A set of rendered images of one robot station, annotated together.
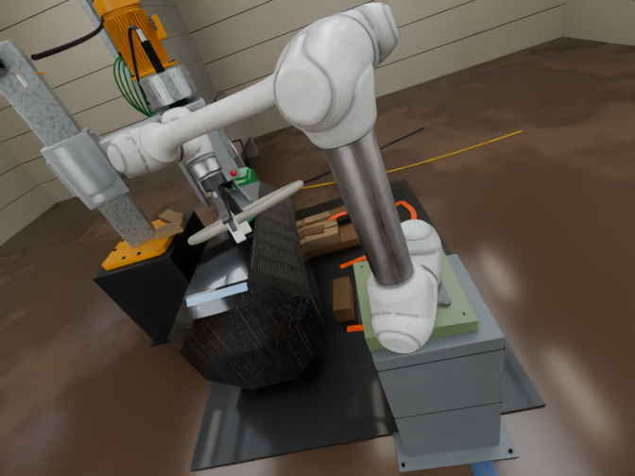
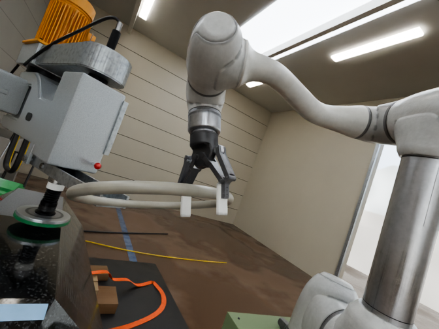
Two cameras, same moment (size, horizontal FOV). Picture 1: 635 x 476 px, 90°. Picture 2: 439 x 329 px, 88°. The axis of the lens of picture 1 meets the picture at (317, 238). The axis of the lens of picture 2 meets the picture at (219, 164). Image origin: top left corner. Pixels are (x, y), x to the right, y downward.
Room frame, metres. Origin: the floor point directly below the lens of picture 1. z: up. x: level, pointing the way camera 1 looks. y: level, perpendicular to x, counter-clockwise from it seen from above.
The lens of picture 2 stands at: (0.48, 0.58, 1.32)
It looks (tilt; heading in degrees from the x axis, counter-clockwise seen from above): 3 degrees up; 319
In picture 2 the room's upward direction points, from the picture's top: 20 degrees clockwise
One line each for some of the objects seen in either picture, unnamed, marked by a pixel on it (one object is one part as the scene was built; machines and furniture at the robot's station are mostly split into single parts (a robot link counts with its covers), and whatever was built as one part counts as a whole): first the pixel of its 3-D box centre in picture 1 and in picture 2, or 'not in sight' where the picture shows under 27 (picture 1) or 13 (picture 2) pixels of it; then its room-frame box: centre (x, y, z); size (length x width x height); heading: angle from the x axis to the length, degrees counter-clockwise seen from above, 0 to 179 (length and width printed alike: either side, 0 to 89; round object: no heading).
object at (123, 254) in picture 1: (145, 239); not in sight; (2.21, 1.19, 0.76); 0.49 x 0.49 x 0.05; 80
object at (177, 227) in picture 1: (170, 229); not in sight; (2.12, 0.95, 0.81); 0.20 x 0.10 x 0.05; 88
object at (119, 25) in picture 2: (149, 51); (113, 39); (1.77, 0.39, 1.78); 0.04 x 0.04 x 0.17
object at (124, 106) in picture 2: (219, 130); (112, 126); (1.73, 0.26, 1.37); 0.08 x 0.03 x 0.28; 16
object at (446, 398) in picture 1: (431, 362); not in sight; (0.75, -0.26, 0.40); 0.50 x 0.50 x 0.80; 78
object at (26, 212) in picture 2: not in sight; (44, 213); (1.77, 0.39, 0.88); 0.21 x 0.21 x 0.01
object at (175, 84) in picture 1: (165, 87); (70, 68); (2.11, 0.49, 1.62); 0.96 x 0.25 x 0.17; 16
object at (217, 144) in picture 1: (199, 144); (72, 123); (1.85, 0.41, 1.32); 0.36 x 0.22 x 0.45; 16
